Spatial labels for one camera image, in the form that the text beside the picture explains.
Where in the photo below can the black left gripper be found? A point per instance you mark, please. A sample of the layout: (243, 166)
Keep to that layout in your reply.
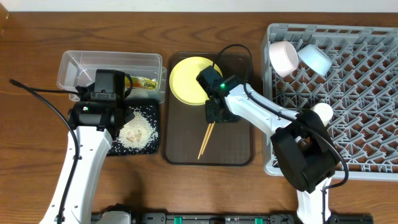
(103, 95)

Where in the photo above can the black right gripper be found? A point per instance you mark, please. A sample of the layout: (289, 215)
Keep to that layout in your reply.
(218, 114)

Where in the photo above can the wooden chopstick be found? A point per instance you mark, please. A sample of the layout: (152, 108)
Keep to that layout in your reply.
(204, 140)
(207, 139)

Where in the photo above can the rice pile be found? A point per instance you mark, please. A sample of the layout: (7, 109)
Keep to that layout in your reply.
(136, 132)

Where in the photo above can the green snack wrapper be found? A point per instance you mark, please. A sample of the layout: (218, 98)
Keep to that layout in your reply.
(140, 83)

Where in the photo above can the yellow plate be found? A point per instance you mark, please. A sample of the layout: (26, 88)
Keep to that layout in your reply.
(183, 83)

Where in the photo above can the pink bowl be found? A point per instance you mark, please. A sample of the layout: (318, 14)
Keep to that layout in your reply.
(283, 57)

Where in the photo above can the white cup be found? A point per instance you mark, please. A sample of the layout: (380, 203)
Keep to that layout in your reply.
(325, 112)

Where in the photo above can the blue bowl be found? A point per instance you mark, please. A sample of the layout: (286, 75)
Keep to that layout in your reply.
(315, 59)

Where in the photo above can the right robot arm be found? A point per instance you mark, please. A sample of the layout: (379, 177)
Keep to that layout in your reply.
(305, 152)

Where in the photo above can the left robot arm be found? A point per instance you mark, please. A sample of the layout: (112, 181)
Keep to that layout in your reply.
(93, 122)

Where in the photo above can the black waste tray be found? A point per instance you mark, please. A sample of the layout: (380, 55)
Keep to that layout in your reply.
(152, 118)

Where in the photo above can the grey dishwasher rack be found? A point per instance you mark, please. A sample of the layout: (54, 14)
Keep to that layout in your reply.
(360, 86)

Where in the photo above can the dark brown tray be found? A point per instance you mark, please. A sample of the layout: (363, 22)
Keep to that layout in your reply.
(230, 144)

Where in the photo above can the clear plastic bin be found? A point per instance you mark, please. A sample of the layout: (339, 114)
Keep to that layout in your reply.
(78, 68)

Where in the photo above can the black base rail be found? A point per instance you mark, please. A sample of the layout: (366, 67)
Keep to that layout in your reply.
(120, 213)

